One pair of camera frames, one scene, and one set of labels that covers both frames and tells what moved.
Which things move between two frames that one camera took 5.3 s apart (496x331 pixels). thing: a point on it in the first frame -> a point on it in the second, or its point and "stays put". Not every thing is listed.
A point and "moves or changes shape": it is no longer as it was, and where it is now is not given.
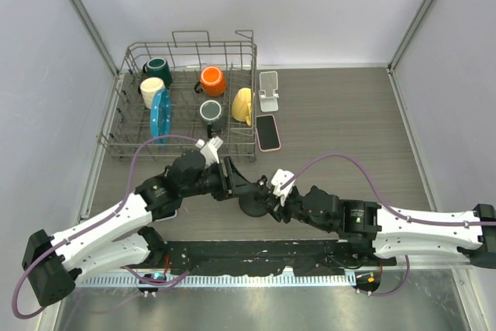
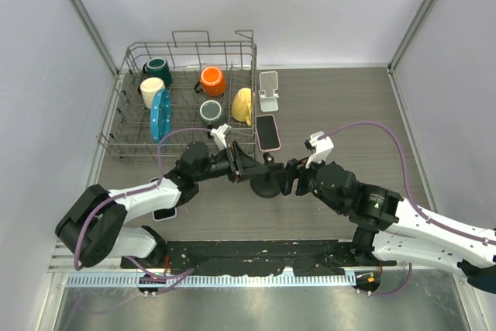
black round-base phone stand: x=254 y=203 moves or changes shape
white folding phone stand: x=268 y=84 stays put
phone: x=167 y=212 stays put
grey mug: x=212 y=113 stays put
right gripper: x=280 y=211 -> x=294 y=169
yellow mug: x=242 y=105 stays put
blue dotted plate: x=160 y=115 stays put
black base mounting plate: x=264 y=257 stays put
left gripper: x=231 y=184 -> x=241 y=166
